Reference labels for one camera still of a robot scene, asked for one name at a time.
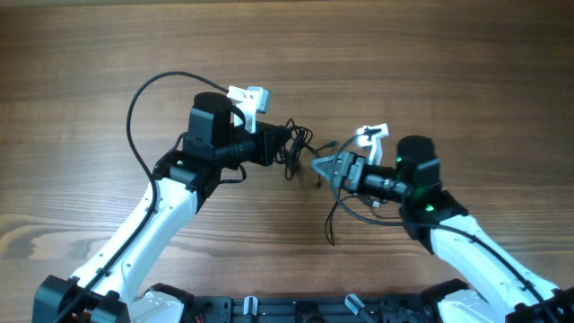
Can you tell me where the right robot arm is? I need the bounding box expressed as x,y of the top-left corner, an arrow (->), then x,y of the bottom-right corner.
311,135 -> 573,322

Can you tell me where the right camera cable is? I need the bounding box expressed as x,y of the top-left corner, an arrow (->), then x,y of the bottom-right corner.
329,129 -> 557,323

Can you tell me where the black USB cable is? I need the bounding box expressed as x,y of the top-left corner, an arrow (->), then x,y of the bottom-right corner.
275,118 -> 338,188

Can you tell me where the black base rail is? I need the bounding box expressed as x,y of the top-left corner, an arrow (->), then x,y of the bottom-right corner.
183,294 -> 435,323

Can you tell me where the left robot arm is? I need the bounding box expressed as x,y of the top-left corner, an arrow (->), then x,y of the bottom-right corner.
32,86 -> 290,322

